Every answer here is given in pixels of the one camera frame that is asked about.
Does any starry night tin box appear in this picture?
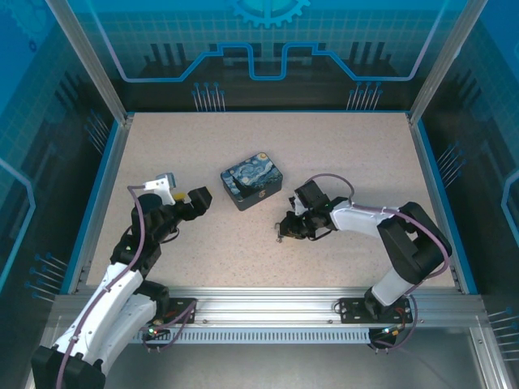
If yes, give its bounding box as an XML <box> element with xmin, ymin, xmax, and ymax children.
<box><xmin>220</xmin><ymin>152</ymin><xmax>285</xmax><ymax>212</ymax></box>

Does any aluminium frame post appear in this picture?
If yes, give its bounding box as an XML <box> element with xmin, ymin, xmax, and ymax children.
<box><xmin>45</xmin><ymin>0</ymin><xmax>133</xmax><ymax>125</ymax></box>
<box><xmin>407</xmin><ymin>0</ymin><xmax>490</xmax><ymax>125</ymax></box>

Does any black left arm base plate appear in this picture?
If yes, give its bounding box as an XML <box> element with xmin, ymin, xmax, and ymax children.
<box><xmin>152</xmin><ymin>297</ymin><xmax>199</xmax><ymax>324</ymax></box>

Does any aluminium front frame rail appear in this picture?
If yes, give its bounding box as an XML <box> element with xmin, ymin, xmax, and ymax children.
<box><xmin>52</xmin><ymin>284</ymin><xmax>487</xmax><ymax>326</ymax></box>

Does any slotted grey cable duct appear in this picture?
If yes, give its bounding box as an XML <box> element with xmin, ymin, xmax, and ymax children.
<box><xmin>137</xmin><ymin>328</ymin><xmax>374</xmax><ymax>343</ymax></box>

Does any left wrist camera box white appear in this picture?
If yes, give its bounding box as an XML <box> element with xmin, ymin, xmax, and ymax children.
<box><xmin>146</xmin><ymin>172</ymin><xmax>178</xmax><ymax>206</ymax></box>

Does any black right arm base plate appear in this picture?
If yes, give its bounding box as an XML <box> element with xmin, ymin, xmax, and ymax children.
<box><xmin>338</xmin><ymin>297</ymin><xmax>418</xmax><ymax>324</ymax></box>

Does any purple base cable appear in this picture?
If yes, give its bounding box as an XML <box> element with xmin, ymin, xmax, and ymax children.
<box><xmin>141</xmin><ymin>299</ymin><xmax>199</xmax><ymax>353</ymax></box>
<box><xmin>371</xmin><ymin>297</ymin><xmax>421</xmax><ymax>353</ymax></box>

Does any grey metal shelf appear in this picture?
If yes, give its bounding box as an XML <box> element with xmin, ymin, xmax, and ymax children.
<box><xmin>24</xmin><ymin>323</ymin><xmax>519</xmax><ymax>389</ymax></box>

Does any aluminium side frame rail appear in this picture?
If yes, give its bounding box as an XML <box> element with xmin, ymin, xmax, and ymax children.
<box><xmin>66</xmin><ymin>115</ymin><xmax>135</xmax><ymax>295</ymax></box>
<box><xmin>407</xmin><ymin>113</ymin><xmax>479</xmax><ymax>295</ymax></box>

